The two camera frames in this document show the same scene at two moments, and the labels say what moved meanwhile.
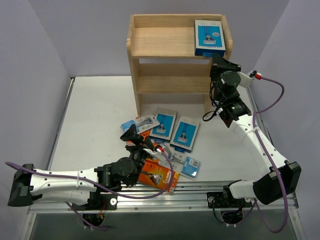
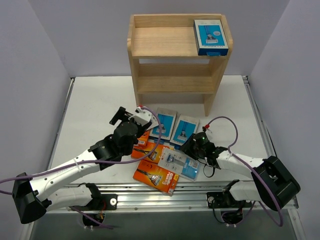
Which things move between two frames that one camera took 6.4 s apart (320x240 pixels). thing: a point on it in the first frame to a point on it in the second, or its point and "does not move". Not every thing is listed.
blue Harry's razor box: x=209 y=38 does not move
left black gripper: x=139 y=144 to x=120 y=114
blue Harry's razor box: x=184 y=134 does not move
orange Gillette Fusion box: x=154 y=174 does not move
